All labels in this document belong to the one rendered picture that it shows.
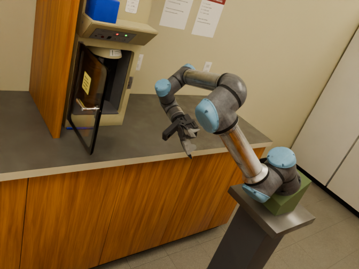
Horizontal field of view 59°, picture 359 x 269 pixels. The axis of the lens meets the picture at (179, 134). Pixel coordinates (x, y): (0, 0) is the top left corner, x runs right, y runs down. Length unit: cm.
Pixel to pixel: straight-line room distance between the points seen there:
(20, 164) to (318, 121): 341
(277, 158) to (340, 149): 266
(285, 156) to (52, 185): 102
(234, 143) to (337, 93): 289
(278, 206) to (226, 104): 62
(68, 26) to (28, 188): 69
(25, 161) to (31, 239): 45
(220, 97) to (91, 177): 75
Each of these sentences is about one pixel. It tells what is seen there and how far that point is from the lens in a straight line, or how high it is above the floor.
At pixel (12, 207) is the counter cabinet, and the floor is 72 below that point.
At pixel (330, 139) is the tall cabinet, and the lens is 407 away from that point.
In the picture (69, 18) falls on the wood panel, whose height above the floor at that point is 150.
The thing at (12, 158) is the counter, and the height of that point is 94.
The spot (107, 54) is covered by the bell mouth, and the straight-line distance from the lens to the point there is 160.
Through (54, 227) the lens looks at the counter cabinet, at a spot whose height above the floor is 54.
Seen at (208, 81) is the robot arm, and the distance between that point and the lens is 133.
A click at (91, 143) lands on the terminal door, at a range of 139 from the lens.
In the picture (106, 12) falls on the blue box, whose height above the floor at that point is 155.
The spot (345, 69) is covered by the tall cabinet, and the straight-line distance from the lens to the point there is 402.
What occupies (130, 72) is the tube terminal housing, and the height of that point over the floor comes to 126.
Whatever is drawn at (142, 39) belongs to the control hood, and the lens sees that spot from 155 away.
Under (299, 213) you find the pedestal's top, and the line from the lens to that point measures 172.
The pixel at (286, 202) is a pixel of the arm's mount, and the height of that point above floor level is 102.
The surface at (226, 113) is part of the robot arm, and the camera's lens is 115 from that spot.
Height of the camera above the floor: 181
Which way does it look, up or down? 27 degrees down
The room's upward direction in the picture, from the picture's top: 19 degrees clockwise
